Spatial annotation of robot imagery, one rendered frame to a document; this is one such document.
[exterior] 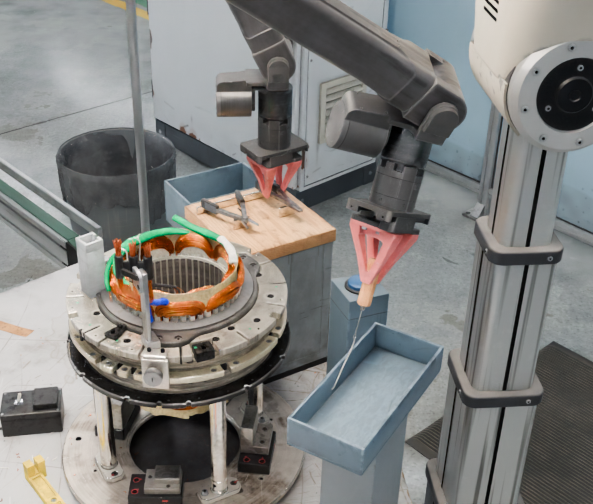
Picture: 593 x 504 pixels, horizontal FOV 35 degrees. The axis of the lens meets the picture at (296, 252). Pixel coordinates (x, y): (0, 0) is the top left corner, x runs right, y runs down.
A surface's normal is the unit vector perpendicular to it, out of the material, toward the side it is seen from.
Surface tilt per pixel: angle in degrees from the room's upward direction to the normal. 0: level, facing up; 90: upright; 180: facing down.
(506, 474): 90
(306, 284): 90
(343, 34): 104
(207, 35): 90
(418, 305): 0
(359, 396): 0
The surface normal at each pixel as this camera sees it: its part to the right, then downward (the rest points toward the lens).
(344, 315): -0.92, 0.18
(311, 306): 0.53, 0.45
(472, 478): 0.10, 0.51
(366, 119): 0.09, 0.74
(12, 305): 0.03, -0.86
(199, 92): -0.73, 0.33
